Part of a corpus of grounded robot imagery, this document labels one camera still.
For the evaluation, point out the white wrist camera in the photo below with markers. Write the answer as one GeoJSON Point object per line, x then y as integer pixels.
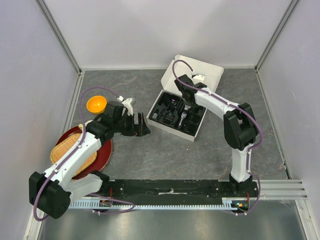
{"type": "Point", "coordinates": [197, 79]}
{"type": "Point", "coordinates": [128, 103]}

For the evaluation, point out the black plastic tray insert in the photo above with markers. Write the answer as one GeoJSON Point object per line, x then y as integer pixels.
{"type": "Point", "coordinates": [165, 114]}

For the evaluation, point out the red round tray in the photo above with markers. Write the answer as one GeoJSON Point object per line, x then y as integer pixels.
{"type": "Point", "coordinates": [103, 154]}

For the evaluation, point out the cream ceramic cup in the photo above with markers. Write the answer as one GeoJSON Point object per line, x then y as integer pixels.
{"type": "Point", "coordinates": [82, 126]}

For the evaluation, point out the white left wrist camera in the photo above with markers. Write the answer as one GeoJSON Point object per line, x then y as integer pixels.
{"type": "Point", "coordinates": [128, 103]}

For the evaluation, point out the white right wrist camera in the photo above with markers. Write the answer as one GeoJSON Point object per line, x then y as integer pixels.
{"type": "Point", "coordinates": [197, 79]}

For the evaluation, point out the orange plastic bowl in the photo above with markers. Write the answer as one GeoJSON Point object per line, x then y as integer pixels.
{"type": "Point", "coordinates": [96, 104]}

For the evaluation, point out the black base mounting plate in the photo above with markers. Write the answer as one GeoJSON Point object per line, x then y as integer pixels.
{"type": "Point", "coordinates": [174, 192]}

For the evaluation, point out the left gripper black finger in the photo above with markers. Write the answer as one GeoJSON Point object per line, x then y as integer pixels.
{"type": "Point", "coordinates": [141, 120]}
{"type": "Point", "coordinates": [142, 129]}

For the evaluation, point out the white cardboard box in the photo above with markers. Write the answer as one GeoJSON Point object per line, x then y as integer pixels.
{"type": "Point", "coordinates": [181, 65]}

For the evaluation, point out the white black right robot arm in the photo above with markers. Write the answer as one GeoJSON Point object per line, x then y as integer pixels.
{"type": "Point", "coordinates": [239, 123]}

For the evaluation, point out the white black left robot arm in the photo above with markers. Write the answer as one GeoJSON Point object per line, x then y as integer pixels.
{"type": "Point", "coordinates": [54, 190]}

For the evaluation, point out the grey slotted cable duct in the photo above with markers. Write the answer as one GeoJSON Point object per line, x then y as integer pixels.
{"type": "Point", "coordinates": [100, 204]}

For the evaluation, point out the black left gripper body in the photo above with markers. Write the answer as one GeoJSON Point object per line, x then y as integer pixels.
{"type": "Point", "coordinates": [128, 124]}

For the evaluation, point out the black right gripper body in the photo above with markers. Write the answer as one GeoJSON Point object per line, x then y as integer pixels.
{"type": "Point", "coordinates": [189, 103]}

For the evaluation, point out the woven bamboo tray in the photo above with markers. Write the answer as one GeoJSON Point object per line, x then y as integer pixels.
{"type": "Point", "coordinates": [61, 149]}

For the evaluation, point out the black silver hair clipper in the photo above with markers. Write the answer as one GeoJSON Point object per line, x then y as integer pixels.
{"type": "Point", "coordinates": [184, 114]}

